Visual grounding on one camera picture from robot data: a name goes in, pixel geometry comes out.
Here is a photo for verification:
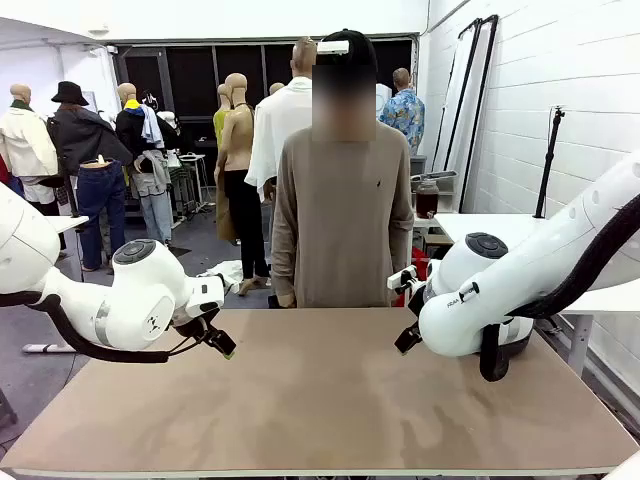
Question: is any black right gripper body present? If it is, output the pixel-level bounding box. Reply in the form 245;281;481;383
407;285;432;331

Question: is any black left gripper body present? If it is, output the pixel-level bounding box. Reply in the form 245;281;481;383
172;304;222;346

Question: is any person's left forearm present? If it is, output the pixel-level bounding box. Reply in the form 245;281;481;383
387;214;416;275

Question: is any person's right forearm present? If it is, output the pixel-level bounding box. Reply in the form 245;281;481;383
270;219;300;297

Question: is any red box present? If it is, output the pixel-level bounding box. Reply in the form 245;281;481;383
394;246;432;308

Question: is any white cloth on floor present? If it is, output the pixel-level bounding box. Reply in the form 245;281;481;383
197;259;245;296

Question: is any glass jar with brown liquid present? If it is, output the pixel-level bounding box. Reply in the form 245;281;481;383
414;178;441;220

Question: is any person in beige sweater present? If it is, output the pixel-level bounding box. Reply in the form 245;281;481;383
269;29;416;309

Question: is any white side table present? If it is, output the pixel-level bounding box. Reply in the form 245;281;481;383
432;212;640;377

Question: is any grey tray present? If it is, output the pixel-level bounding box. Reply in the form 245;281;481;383
410;170;459;183

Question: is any white background stool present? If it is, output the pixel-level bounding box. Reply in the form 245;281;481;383
178;153;209;212

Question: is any mannequin in blue floral shirt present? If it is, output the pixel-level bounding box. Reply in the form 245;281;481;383
378;67;427;157

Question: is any beige mannequin in black trousers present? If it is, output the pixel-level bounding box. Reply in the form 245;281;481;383
214;73;274;297

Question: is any black tripod stand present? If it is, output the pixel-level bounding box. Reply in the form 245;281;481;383
533;105;567;220

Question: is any mannequin in yellow top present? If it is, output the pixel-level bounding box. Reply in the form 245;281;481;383
213;83;233;151

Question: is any mannequin with yellow collar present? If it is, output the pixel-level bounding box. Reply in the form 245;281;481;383
115;82;182;247

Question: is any black-framed white panel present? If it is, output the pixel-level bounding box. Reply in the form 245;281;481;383
431;17;484;174
457;14;501;214

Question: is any mannequin with black hat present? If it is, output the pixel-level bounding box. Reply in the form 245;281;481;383
46;80;134;274

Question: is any tall mannequin in white shirt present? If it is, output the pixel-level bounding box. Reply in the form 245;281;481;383
244;37;319;202

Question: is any mannequin in cream jacket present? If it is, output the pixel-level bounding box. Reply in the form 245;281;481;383
0;83;59;204

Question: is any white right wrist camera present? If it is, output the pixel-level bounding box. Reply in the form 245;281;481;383
386;264;419;296

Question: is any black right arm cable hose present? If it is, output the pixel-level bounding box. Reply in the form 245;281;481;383
478;192;640;384

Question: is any black head cap mount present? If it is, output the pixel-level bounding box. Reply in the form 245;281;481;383
322;28;379;67

